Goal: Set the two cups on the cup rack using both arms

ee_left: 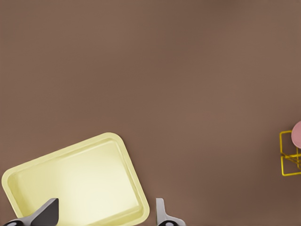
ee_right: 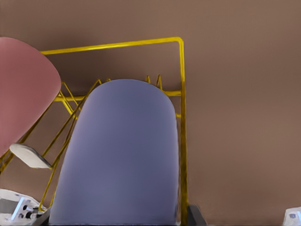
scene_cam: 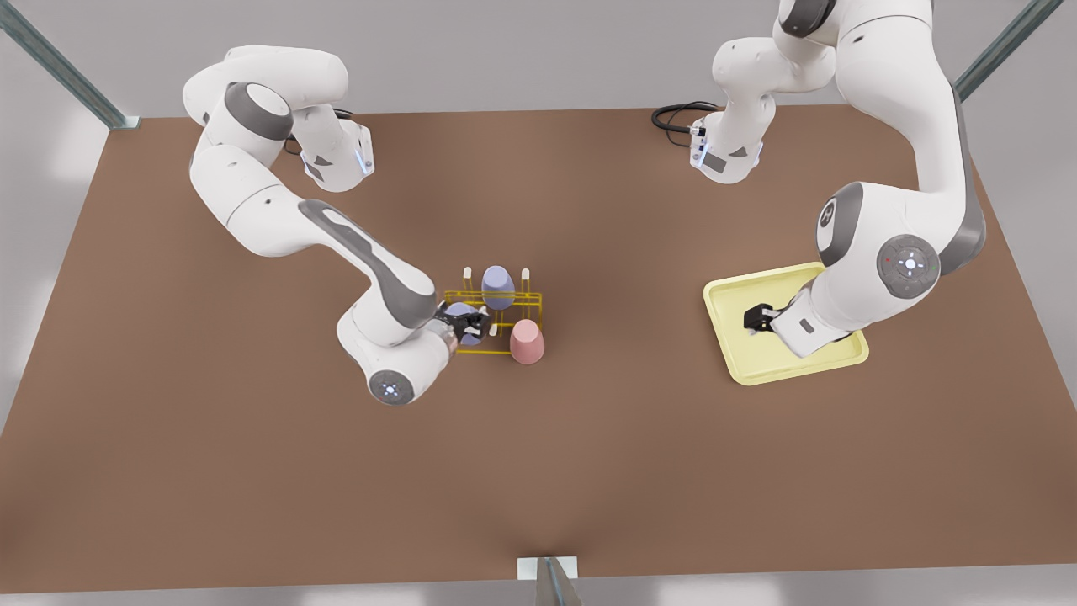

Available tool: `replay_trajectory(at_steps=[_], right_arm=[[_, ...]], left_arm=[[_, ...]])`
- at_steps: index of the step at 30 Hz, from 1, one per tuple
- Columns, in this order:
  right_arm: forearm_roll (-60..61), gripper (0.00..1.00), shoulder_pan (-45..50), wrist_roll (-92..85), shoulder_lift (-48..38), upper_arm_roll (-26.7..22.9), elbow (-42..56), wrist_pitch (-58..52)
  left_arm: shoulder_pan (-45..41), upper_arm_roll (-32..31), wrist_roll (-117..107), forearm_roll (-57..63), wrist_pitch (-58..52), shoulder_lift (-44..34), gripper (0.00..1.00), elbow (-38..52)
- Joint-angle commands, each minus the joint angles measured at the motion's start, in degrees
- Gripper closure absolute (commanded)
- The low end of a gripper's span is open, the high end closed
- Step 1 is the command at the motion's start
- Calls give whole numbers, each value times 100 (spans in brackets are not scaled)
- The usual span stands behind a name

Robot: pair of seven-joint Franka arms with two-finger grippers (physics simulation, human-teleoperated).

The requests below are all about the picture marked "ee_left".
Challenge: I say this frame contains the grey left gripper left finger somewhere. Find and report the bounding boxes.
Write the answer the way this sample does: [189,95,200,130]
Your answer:
[1,198,59,226]

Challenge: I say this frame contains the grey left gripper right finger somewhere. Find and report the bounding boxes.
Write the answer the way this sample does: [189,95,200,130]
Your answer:
[156,198,186,226]

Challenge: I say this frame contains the pale yellow rectangular tray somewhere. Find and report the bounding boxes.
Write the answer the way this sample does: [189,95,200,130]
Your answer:
[1,132,151,226]

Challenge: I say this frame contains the pink round plate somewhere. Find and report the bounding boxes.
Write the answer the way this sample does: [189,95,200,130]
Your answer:
[291,121,301,149]

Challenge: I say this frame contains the yellow wire rack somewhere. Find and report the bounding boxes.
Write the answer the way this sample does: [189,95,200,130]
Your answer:
[279,130,301,177]

